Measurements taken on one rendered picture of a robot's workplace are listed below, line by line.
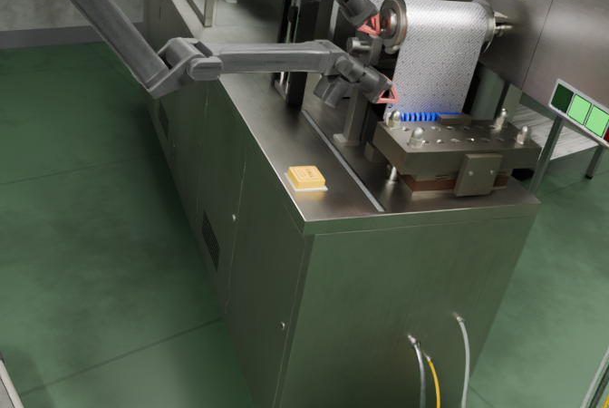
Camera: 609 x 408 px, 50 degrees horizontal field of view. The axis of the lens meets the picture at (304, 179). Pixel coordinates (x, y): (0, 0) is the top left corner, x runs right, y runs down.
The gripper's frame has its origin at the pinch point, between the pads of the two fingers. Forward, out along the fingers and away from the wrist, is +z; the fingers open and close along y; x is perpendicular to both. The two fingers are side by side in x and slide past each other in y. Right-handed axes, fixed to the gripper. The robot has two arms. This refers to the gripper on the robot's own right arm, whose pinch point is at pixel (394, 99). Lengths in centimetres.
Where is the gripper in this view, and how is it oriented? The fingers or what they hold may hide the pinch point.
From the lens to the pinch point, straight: 169.6
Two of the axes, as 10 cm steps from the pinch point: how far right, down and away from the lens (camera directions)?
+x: 5.8, -7.7, -2.6
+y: 3.4, 5.3, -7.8
